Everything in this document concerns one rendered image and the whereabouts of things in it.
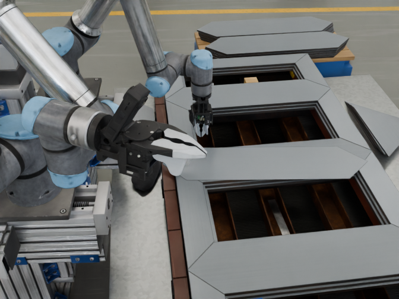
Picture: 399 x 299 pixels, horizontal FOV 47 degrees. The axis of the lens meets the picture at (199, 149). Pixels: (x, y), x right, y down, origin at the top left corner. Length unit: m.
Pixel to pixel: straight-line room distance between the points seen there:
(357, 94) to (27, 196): 1.61
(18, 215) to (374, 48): 3.78
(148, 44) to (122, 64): 2.63
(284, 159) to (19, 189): 0.92
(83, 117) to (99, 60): 3.36
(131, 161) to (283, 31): 1.93
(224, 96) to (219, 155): 0.40
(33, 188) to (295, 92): 1.24
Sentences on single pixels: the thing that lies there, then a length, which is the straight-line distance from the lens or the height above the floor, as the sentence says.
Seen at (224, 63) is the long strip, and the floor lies 0.85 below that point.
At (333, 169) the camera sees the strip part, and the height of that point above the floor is 0.85.
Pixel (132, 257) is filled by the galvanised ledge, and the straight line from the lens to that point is 1.62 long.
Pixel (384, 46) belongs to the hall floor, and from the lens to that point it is 4.66.
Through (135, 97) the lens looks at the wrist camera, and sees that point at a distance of 0.77.
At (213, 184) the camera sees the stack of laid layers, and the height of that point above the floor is 0.84.
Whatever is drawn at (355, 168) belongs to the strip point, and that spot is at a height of 0.85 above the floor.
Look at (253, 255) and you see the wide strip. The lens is 1.40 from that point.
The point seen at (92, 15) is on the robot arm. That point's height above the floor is 1.31.
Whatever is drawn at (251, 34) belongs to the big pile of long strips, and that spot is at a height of 0.85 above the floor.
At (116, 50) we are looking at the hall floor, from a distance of 4.33.
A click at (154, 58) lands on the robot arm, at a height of 1.25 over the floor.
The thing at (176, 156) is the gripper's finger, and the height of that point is 1.45.
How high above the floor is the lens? 1.95
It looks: 39 degrees down
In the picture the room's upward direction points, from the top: straight up
